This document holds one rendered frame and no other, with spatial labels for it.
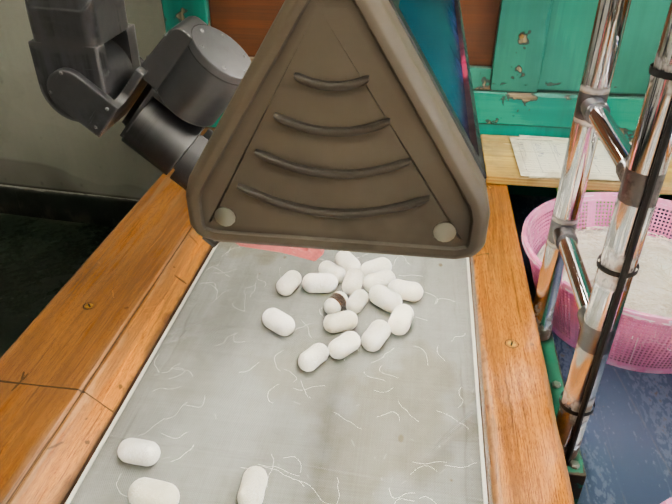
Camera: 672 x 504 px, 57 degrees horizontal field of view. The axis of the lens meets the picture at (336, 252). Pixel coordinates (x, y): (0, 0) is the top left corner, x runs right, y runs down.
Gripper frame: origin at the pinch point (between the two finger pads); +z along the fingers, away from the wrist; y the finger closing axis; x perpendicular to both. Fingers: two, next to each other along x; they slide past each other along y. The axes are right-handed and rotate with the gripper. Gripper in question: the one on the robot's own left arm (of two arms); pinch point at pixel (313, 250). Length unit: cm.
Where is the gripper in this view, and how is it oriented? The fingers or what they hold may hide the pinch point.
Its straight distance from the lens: 58.6
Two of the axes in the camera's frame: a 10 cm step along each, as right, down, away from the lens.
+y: 1.4, -5.4, 8.3
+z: 7.5, 6.0, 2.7
